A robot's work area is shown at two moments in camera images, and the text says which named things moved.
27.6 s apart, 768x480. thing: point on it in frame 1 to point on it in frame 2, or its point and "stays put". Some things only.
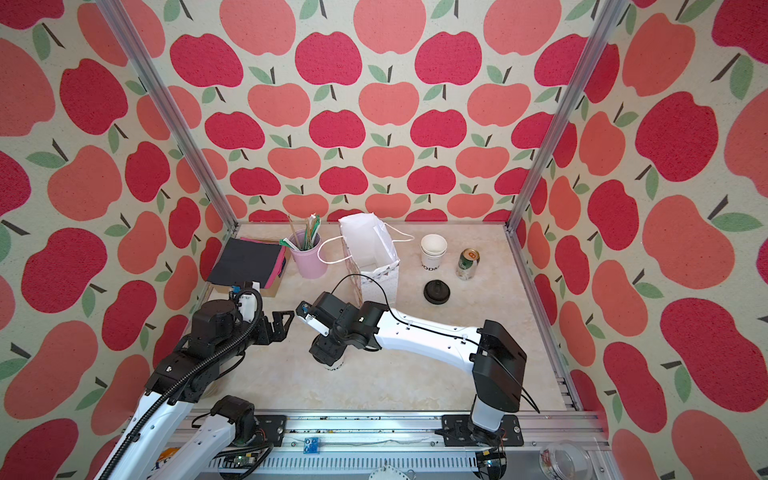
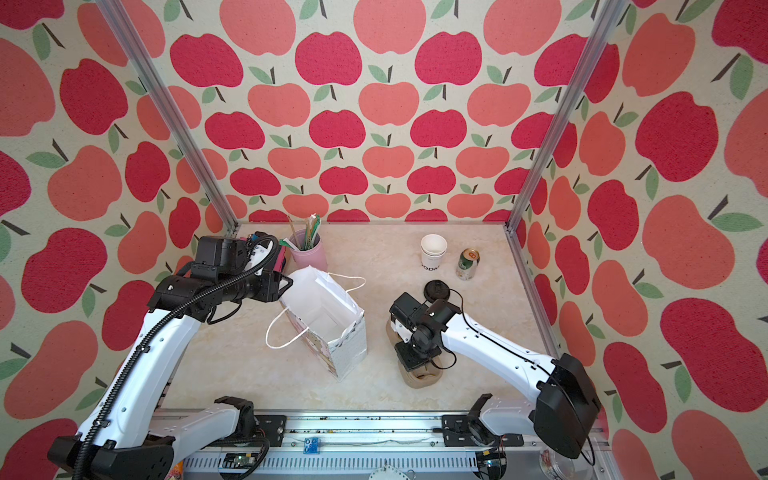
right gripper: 327,352 to 411,359
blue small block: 311,446 stays put
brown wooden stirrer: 294,232 stays put
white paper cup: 432,249 stays put
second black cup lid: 437,292 stays put
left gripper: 280,333 to 272,286
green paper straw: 310,232 stays put
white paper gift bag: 374,258 to 329,317
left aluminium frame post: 167,105 stays put
